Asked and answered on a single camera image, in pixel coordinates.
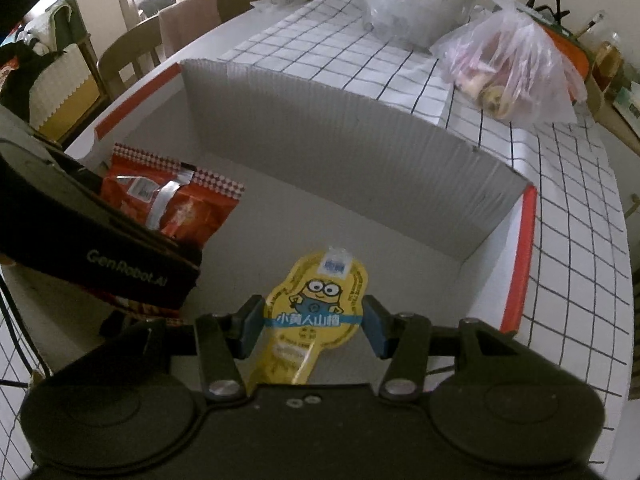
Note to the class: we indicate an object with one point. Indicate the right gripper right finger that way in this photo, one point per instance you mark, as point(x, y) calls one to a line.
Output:
point(404, 339)

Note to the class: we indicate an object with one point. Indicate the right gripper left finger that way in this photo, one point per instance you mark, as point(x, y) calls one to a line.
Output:
point(221, 341)

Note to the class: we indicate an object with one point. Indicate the yellow minion snack pack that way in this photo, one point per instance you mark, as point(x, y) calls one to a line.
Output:
point(317, 307)

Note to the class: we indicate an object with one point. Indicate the red snack bag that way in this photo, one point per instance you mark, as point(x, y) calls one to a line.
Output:
point(183, 202)

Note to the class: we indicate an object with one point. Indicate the red cardboard box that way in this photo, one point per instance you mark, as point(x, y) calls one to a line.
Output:
point(443, 229)

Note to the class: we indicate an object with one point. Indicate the black backpack on chair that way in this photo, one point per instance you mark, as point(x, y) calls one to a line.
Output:
point(16, 87)

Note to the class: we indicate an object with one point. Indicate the left wooden chair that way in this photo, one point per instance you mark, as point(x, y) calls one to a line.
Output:
point(171, 29)

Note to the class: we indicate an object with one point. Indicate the pink snack plastic bag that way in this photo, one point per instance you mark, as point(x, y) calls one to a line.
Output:
point(511, 68)

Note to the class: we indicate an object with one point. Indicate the white sideboard cabinet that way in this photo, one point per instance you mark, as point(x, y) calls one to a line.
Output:
point(610, 118)

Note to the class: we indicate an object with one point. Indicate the amber glass bottle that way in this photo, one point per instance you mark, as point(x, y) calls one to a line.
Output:
point(607, 60)

